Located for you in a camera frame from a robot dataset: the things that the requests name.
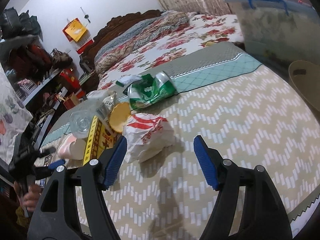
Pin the cluttered dark shelf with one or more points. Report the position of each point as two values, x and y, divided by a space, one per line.
34 83

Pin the yellow wall calendar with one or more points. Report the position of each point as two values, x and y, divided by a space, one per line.
74 30

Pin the clear storage bin blue lid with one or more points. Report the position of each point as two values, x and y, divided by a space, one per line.
282 31

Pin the orange round snack piece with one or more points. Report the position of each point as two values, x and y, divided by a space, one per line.
119 115

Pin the dark wooden headboard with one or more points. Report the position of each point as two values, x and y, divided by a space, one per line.
115 27

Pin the yellow cardboard box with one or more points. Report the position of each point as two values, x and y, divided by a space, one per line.
100 138

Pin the pink white cosmetic tube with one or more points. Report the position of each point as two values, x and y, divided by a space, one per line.
72 148

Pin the floral bed sheet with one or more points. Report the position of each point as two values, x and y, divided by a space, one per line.
202 31

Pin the clear plastic bottle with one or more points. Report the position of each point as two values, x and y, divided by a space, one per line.
99 103

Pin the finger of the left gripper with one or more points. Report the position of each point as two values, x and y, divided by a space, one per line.
56 164

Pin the beige zigzag patterned blanket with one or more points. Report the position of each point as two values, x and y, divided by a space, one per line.
253 119

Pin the person's left hand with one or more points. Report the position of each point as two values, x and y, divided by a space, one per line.
31 198

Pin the beige round trash bin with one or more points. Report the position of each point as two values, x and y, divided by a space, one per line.
304 78

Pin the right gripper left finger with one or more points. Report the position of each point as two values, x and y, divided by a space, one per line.
56 214

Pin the folded patchwork quilt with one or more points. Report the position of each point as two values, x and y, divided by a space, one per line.
136 37

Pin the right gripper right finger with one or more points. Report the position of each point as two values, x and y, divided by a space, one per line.
263 215

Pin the white red wrapper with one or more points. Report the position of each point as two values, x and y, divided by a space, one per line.
146 135

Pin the crushed green can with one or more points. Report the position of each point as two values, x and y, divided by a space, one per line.
143 91

